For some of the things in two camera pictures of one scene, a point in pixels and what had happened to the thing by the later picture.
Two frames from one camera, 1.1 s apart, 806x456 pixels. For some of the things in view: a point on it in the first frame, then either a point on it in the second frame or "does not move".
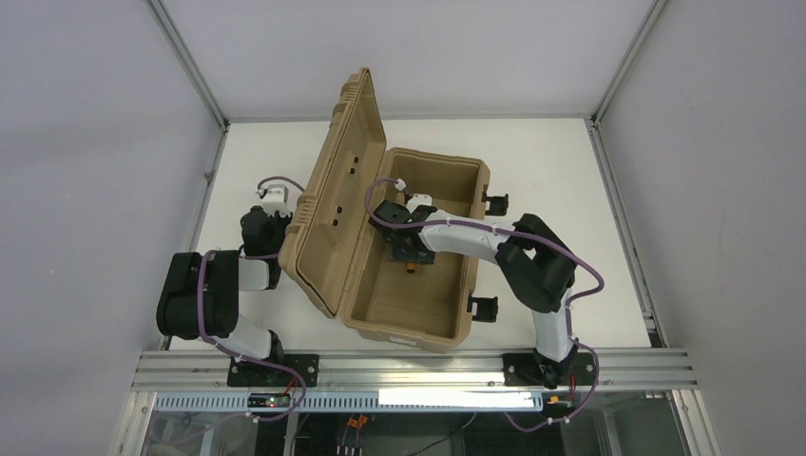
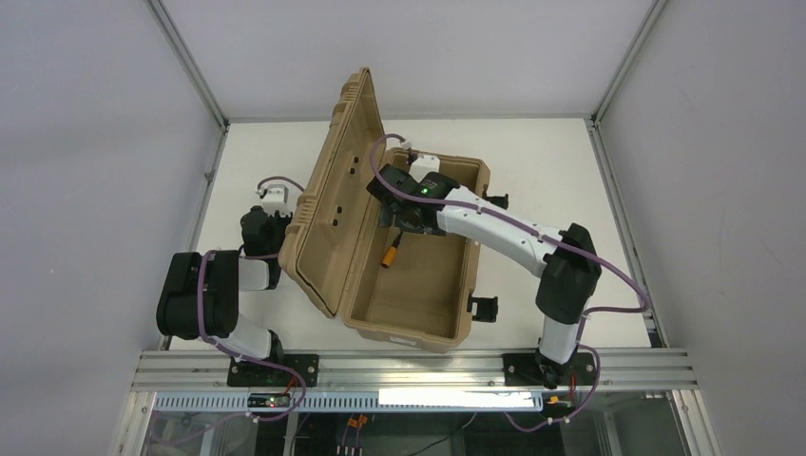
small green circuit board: [268, 400] does not move
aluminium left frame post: [183, 51] does not move
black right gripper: [408, 250] -> [391, 210]
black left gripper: [277, 222] does not move
